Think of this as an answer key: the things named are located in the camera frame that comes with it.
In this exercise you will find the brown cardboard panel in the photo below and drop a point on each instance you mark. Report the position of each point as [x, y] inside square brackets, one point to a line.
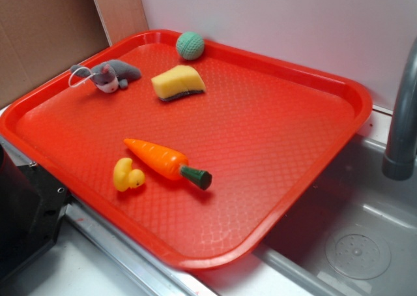
[43, 38]

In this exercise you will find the gray faucet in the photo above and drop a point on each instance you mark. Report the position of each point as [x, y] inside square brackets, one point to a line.
[400, 154]

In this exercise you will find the green textured ball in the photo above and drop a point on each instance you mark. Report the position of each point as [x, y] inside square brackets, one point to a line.
[190, 46]

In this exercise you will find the orange toy carrot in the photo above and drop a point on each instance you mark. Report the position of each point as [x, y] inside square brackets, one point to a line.
[169, 163]

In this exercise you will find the gray toy sink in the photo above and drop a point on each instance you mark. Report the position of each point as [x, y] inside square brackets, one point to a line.
[353, 232]

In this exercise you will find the gray plush animal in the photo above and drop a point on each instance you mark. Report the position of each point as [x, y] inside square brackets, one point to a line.
[108, 76]

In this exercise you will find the yellow rubber duck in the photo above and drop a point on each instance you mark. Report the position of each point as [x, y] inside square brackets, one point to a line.
[125, 177]

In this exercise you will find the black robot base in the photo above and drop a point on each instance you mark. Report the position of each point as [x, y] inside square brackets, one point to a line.
[33, 204]

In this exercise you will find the yellow sponge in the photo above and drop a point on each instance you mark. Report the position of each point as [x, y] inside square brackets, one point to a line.
[177, 82]

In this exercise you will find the red plastic tray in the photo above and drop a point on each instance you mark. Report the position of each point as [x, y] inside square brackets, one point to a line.
[264, 129]

